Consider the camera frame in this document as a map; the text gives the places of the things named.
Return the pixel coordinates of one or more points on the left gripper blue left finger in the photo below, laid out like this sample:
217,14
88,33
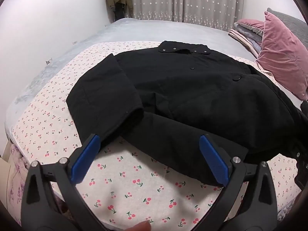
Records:
82,158

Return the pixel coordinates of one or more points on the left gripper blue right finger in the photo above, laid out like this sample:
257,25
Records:
217,159

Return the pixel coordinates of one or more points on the black quilted jacket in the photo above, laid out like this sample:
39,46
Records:
162,100

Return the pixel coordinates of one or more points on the person's left hand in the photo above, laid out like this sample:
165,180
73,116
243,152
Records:
142,226

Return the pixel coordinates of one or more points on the cherry print bed cover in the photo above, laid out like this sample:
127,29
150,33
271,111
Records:
124,185

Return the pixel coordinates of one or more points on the pink floral bedding edge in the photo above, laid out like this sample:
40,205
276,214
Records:
17,177

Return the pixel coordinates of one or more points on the pink velvet pillow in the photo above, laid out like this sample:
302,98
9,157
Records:
284,55

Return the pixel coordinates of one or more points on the folded blankets stack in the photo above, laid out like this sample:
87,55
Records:
249,32

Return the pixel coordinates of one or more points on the grey quilted headboard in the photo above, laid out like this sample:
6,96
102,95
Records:
287,19

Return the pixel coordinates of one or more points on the grey dotted curtain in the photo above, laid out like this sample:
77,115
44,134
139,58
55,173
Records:
218,14

